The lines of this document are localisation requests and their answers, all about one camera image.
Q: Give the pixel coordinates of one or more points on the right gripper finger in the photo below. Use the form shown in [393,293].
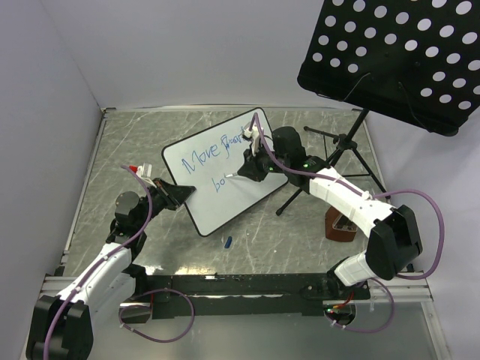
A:
[249,158]
[251,171]

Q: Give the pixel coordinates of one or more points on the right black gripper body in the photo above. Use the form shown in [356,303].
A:
[265,160]

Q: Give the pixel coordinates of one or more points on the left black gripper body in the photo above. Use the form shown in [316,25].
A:
[160,198]

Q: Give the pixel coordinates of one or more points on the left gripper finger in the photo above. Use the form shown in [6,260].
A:
[160,183]
[179,194]

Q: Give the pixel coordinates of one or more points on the white whiteboard black frame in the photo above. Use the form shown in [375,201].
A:
[206,159]

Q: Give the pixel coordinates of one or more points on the blue marker cap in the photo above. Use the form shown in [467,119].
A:
[228,242]

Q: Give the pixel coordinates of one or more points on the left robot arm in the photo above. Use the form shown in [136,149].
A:
[63,325]

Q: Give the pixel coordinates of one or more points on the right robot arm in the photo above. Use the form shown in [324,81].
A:
[393,234]

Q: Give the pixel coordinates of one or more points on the black perforated music stand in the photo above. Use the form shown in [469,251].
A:
[415,66]

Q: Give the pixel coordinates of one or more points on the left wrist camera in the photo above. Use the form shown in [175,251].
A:
[143,171]

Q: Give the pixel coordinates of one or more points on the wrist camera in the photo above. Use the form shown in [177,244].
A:
[143,171]
[252,135]

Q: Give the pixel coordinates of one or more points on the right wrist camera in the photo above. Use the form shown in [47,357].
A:
[252,135]

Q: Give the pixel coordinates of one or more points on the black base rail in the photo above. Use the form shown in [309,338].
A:
[171,296]

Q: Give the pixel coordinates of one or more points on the aluminium frame rail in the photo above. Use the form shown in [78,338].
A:
[401,290]

